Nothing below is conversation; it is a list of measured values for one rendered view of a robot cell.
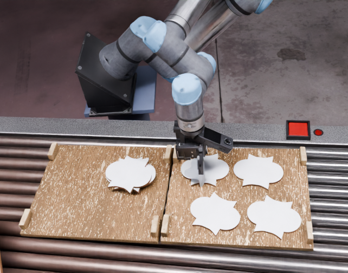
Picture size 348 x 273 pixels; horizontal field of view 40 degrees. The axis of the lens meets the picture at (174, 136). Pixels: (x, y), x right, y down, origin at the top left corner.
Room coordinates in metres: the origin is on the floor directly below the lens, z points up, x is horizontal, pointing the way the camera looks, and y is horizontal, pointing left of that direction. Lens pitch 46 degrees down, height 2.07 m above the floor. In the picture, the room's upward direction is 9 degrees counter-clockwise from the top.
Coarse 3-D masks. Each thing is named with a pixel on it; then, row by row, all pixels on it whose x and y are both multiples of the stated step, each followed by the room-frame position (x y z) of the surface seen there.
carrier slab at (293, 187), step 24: (288, 168) 0.88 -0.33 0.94; (192, 192) 0.85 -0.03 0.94; (216, 192) 0.84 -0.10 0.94; (240, 192) 0.82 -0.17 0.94; (264, 192) 0.81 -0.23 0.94; (288, 192) 0.80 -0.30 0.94; (192, 216) 0.77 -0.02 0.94; (240, 216) 0.74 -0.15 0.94; (168, 240) 0.70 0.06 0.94; (192, 240) 0.69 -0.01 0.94; (216, 240) 0.68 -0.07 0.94; (240, 240) 0.67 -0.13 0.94; (264, 240) 0.65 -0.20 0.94; (288, 240) 0.64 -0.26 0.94
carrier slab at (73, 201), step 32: (64, 160) 1.06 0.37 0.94; (96, 160) 1.04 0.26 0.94; (160, 160) 1.00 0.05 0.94; (64, 192) 0.93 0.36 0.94; (96, 192) 0.91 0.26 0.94; (160, 192) 0.87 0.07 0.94; (32, 224) 0.83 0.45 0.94; (64, 224) 0.81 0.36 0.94; (96, 224) 0.79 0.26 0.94; (128, 224) 0.77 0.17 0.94; (160, 224) 0.76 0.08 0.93
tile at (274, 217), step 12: (252, 204) 0.77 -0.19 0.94; (264, 204) 0.76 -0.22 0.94; (276, 204) 0.76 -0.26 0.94; (288, 204) 0.75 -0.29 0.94; (252, 216) 0.73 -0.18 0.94; (264, 216) 0.72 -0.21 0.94; (276, 216) 0.72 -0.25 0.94; (288, 216) 0.71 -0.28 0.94; (264, 228) 0.69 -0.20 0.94; (276, 228) 0.68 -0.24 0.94; (288, 228) 0.67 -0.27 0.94
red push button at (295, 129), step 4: (292, 124) 1.07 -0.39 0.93; (296, 124) 1.06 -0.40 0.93; (300, 124) 1.06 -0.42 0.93; (304, 124) 1.06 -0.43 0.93; (292, 128) 1.05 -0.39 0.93; (296, 128) 1.04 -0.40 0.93; (300, 128) 1.04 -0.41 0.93; (304, 128) 1.04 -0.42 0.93; (292, 132) 1.03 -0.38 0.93; (296, 132) 1.03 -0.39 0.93; (300, 132) 1.03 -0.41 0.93; (304, 132) 1.02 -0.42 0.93
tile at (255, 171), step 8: (240, 160) 0.94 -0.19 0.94; (248, 160) 0.93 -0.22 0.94; (256, 160) 0.93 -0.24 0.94; (264, 160) 0.92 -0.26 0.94; (272, 160) 0.92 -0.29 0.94; (240, 168) 0.90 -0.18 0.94; (248, 168) 0.90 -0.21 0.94; (256, 168) 0.89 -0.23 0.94; (264, 168) 0.89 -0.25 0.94; (272, 168) 0.88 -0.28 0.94; (280, 168) 0.88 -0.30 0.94; (240, 176) 0.88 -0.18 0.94; (248, 176) 0.87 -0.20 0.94; (256, 176) 0.87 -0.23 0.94; (264, 176) 0.86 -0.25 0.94; (272, 176) 0.86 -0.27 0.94; (280, 176) 0.85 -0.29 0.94; (248, 184) 0.84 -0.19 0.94; (256, 184) 0.84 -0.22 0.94; (264, 184) 0.83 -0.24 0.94
